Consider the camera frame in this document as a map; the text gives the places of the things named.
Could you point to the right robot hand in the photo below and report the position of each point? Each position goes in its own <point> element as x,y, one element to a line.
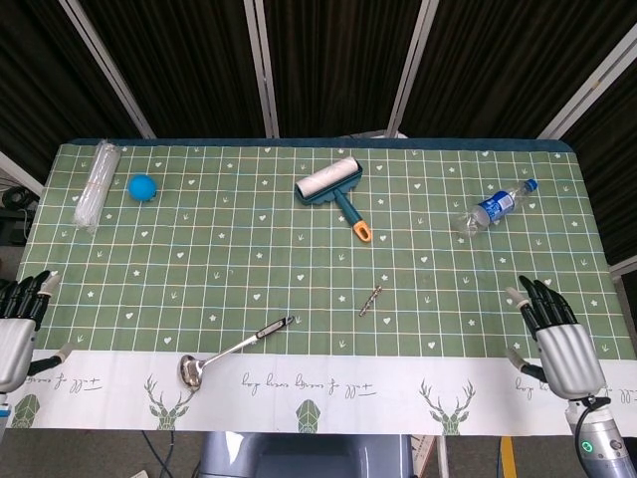
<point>565,356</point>

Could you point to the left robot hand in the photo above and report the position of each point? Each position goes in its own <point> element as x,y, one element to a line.
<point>15,343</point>

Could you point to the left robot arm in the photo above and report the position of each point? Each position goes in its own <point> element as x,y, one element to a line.
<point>4,410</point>

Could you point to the black equipment beside table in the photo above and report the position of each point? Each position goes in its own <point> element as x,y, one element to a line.
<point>15,214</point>

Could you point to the clear plastic water bottle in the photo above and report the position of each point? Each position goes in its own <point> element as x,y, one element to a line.
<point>490,206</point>

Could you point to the stainless steel ladle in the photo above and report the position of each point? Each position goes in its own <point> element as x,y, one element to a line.
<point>189,371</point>

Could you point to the bundle of clear plastic tubes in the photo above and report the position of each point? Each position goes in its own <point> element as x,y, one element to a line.
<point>97,184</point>

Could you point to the blue ball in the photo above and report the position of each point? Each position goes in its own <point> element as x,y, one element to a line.
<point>143,187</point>

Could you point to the green checked tablecloth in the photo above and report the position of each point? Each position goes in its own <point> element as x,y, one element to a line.
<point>318,259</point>

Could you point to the grey robot torso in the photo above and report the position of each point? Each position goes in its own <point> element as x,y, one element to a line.
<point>298,455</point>

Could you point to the teal lint roller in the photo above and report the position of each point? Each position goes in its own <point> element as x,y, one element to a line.
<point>328,181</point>

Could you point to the white partition frame post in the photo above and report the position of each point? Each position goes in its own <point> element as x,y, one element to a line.
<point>262,70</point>
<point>587,84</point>
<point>410,70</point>
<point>107,67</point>

